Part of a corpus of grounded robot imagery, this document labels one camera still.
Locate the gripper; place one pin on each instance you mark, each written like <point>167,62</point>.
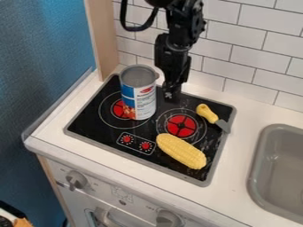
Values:
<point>170,59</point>

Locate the toy sink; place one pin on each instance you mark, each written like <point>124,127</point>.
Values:
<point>278,173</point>

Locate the toy can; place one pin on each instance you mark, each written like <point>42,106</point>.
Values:
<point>138,91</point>

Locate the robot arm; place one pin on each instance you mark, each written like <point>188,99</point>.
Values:
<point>185,17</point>

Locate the yellow toy corn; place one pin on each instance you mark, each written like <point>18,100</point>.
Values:
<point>181,150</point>

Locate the toy stove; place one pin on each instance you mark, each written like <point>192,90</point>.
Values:
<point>150,130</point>

